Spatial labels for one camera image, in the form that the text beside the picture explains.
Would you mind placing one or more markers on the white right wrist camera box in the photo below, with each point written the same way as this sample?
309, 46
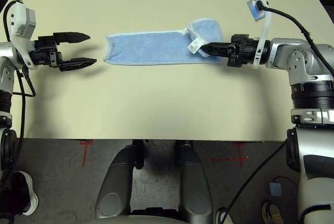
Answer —
254, 8

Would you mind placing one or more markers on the light blue towel white trim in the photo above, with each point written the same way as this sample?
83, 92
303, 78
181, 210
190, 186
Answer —
146, 49

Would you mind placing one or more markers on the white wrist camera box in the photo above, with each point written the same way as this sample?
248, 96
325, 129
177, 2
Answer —
22, 20
254, 8

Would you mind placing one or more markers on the red tape floor mark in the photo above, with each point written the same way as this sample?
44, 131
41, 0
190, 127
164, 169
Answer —
85, 156

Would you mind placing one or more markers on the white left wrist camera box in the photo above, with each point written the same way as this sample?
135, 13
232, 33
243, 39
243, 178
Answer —
22, 20

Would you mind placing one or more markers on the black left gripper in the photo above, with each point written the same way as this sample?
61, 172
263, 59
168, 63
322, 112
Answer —
44, 54

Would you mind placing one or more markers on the yellowish sneaker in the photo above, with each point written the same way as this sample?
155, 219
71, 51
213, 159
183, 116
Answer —
271, 212

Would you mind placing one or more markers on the blue-grey box on floor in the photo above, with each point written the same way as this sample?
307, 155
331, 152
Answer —
274, 189

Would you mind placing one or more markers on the black sneaker white sole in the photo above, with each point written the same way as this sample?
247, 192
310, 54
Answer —
27, 192

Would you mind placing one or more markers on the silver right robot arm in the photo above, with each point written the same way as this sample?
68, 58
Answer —
287, 51

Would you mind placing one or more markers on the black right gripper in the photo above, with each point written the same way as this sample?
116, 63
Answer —
242, 50

